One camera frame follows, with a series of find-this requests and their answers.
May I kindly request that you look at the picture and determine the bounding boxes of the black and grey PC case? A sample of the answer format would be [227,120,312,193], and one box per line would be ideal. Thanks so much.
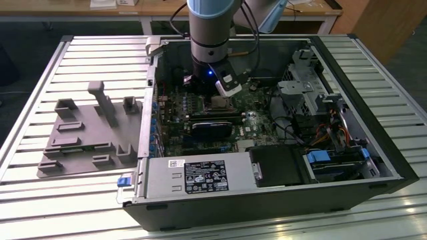
[116,33,420,232]

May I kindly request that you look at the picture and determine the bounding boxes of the black drive bay box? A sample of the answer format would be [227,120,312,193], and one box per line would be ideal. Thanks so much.
[248,146,315,189]

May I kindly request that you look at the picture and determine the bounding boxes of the wooden desk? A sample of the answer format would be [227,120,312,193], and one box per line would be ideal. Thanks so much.
[0,0,344,36]

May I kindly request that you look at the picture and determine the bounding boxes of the yellow and orange wire bundle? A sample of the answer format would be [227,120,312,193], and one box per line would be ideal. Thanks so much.
[312,119,355,149]

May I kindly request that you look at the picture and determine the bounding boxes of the green motherboard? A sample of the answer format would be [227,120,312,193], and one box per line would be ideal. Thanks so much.
[156,79,284,157]

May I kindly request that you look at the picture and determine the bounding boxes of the hard disk in blue carrier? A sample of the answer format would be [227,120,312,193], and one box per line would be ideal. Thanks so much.
[304,148,372,181]

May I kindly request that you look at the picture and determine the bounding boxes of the silver CPU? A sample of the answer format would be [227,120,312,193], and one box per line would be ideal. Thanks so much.
[210,96,232,108]

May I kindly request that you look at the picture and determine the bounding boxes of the silver chipset heatsink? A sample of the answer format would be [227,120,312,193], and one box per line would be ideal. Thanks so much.
[236,139,258,151]

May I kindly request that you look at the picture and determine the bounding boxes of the black RAM stick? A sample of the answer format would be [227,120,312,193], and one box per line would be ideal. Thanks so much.
[190,113,242,120]

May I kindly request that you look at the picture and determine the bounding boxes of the silver metal drive cage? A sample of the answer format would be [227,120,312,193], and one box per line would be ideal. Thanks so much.
[275,49,339,116]

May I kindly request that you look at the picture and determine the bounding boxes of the CPU socket with pins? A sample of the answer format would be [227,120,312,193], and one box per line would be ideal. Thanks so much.
[199,92,242,114]

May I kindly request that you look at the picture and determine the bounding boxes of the grey power supply with label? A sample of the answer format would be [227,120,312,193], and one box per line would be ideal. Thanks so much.
[136,152,260,201]

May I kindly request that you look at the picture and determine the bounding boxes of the black power cables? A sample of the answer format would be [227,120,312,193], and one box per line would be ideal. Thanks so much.
[271,116,308,146]

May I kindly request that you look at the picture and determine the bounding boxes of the black and white wrist camera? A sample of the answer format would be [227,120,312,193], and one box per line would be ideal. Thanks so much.
[208,62,243,98]

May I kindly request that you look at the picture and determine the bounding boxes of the metal frame socket cover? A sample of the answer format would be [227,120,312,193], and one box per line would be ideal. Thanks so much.
[203,94,240,113]

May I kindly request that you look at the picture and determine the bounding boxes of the grey parts rack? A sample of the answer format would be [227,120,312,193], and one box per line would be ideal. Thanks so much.
[35,81,146,180]

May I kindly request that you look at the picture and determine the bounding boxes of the wooden cabinet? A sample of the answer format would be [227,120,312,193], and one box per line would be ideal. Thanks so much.
[330,0,427,66]

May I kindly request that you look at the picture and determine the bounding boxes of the black graphics card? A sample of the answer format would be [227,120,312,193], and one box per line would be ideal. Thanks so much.
[184,121,235,139]

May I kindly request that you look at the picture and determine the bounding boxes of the green RAM stick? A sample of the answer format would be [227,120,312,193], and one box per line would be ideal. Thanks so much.
[59,147,98,153]

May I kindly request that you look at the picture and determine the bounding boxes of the white box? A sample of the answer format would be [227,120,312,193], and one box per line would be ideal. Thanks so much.
[90,0,119,11]

